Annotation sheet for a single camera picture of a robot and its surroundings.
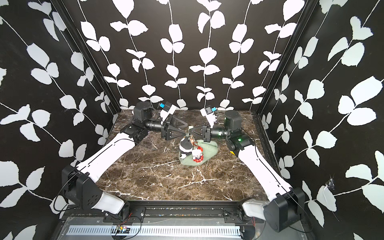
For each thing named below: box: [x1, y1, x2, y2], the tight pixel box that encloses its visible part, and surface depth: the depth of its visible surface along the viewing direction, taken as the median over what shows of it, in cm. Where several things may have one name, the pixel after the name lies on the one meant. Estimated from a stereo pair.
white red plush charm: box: [191, 146, 204, 163], surface depth 75 cm
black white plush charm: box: [179, 133, 194, 159], surface depth 74 cm
